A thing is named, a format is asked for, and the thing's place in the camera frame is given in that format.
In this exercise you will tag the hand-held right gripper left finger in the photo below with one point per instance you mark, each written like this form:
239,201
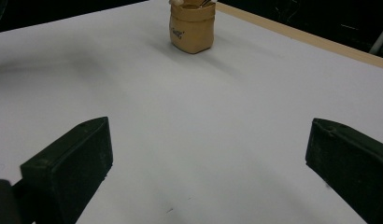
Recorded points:
71,171

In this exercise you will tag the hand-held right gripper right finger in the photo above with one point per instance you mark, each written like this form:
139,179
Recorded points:
354,174

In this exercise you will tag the yellow bear pen holder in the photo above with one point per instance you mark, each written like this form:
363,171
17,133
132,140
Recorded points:
192,31

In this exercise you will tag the metal stand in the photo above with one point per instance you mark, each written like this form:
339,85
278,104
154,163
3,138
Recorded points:
380,39

